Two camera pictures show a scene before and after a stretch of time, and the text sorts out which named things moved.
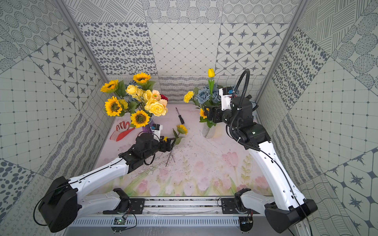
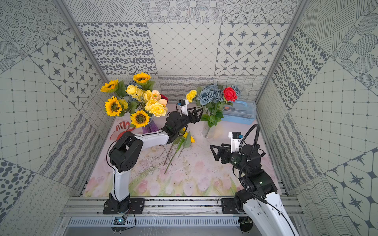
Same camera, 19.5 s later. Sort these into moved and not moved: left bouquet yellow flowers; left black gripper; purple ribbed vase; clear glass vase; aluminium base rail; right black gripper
Moved: right black gripper; left black gripper
Not moved: aluminium base rail; purple ribbed vase; clear glass vase; left bouquet yellow flowers
